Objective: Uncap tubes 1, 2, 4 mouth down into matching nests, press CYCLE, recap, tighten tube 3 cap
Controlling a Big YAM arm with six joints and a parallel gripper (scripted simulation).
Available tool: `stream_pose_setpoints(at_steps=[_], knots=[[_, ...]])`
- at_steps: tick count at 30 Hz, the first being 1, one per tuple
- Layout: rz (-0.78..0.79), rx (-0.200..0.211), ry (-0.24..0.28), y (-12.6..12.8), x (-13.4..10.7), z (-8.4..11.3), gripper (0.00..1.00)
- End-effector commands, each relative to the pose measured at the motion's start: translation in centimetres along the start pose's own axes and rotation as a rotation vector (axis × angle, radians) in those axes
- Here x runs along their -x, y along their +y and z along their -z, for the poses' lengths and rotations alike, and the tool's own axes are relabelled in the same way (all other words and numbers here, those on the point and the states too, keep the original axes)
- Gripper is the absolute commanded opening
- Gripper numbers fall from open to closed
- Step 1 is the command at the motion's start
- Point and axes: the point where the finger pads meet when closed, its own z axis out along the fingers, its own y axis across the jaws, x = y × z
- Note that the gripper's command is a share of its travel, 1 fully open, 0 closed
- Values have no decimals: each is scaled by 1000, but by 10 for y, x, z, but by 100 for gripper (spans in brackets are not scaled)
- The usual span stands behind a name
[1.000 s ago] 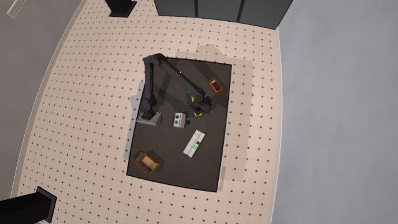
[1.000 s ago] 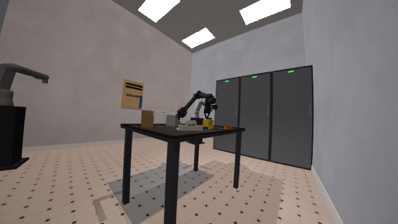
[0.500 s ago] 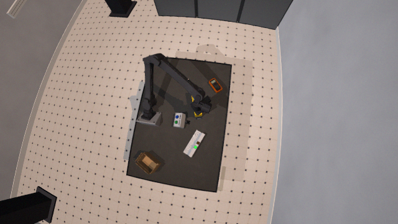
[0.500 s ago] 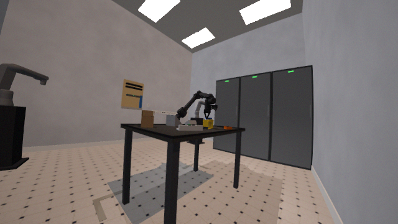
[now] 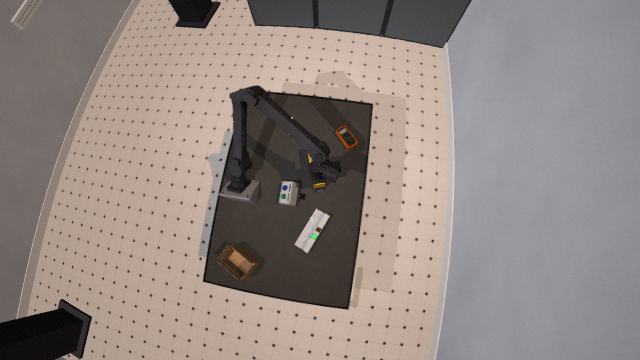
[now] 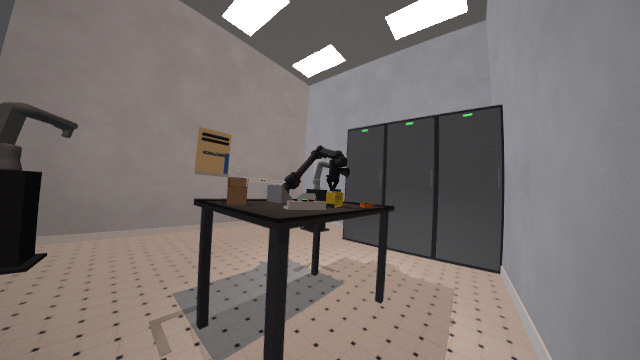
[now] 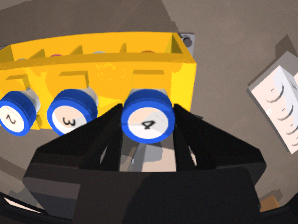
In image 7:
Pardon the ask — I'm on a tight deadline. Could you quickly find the white key housing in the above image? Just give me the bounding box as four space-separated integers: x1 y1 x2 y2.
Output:
131 132 176 172

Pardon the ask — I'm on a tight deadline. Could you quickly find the blue screw cap with number 4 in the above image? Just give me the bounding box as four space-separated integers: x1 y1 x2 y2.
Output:
121 89 175 144

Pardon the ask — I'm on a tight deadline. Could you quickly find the small open brown cardboard box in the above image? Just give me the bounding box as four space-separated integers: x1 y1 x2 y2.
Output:
260 195 279 212

